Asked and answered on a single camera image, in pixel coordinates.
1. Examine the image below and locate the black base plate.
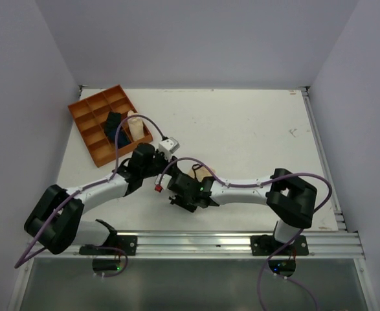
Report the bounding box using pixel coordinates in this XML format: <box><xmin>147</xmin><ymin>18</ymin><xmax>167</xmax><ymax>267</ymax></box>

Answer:
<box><xmin>250</xmin><ymin>235</ymin><xmax>309</xmax><ymax>256</ymax></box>
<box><xmin>79</xmin><ymin>235</ymin><xmax>138</xmax><ymax>256</ymax></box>

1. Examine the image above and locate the rolled black underwear in tray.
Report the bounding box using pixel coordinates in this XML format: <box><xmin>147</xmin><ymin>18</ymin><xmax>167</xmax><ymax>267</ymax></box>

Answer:
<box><xmin>104</xmin><ymin>111</ymin><xmax>122</xmax><ymax>137</ymax></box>

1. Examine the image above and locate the aluminium right side rail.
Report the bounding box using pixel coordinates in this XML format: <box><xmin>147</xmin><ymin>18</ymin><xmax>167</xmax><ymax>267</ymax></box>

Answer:
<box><xmin>299</xmin><ymin>87</ymin><xmax>348</xmax><ymax>232</ymax></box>

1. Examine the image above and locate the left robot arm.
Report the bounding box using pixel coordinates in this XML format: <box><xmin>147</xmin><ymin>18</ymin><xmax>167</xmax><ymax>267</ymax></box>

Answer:
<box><xmin>24</xmin><ymin>138</ymin><xmax>180</xmax><ymax>255</ymax></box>

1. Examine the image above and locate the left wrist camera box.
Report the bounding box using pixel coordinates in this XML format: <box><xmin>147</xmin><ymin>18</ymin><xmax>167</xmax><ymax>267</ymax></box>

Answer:
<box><xmin>158</xmin><ymin>137</ymin><xmax>180</xmax><ymax>158</ymax></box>

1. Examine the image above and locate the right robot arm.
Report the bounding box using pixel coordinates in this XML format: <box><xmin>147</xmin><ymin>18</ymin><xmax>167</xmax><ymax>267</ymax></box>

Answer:
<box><xmin>162</xmin><ymin>168</ymin><xmax>317</xmax><ymax>255</ymax></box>

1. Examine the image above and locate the beige underwear with dark trim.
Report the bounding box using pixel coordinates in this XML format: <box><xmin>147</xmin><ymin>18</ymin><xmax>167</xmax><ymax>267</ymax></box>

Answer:
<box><xmin>187</xmin><ymin>164</ymin><xmax>216</xmax><ymax>182</ymax></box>

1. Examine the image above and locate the rolled beige underwear in tray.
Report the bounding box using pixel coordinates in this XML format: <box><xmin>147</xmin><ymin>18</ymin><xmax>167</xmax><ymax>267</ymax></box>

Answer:
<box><xmin>127</xmin><ymin>110</ymin><xmax>145</xmax><ymax>141</ymax></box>

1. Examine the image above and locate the orange compartment tray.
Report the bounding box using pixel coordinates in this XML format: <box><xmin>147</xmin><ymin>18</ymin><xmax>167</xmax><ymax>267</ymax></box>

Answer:
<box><xmin>68</xmin><ymin>85</ymin><xmax>153</xmax><ymax>167</ymax></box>

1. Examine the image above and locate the rolled navy underwear in tray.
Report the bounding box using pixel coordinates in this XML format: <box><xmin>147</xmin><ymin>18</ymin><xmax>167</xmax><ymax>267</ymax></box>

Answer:
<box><xmin>107</xmin><ymin>130</ymin><xmax>131</xmax><ymax>148</ymax></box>

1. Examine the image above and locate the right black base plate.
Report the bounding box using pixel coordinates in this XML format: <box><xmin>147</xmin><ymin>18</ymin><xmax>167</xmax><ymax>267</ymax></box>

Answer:
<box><xmin>250</xmin><ymin>235</ymin><xmax>309</xmax><ymax>256</ymax></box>

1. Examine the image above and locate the aluminium rail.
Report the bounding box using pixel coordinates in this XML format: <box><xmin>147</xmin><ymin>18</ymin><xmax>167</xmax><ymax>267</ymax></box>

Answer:
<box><xmin>299</xmin><ymin>87</ymin><xmax>348</xmax><ymax>232</ymax></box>
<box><xmin>23</xmin><ymin>230</ymin><xmax>366</xmax><ymax>259</ymax></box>

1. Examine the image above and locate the aluminium front rail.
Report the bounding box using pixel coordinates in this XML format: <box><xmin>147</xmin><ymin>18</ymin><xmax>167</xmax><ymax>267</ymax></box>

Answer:
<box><xmin>23</xmin><ymin>230</ymin><xmax>366</xmax><ymax>259</ymax></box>

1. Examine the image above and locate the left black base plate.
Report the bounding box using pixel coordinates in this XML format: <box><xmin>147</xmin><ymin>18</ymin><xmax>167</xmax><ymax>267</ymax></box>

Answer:
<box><xmin>79</xmin><ymin>235</ymin><xmax>138</xmax><ymax>256</ymax></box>

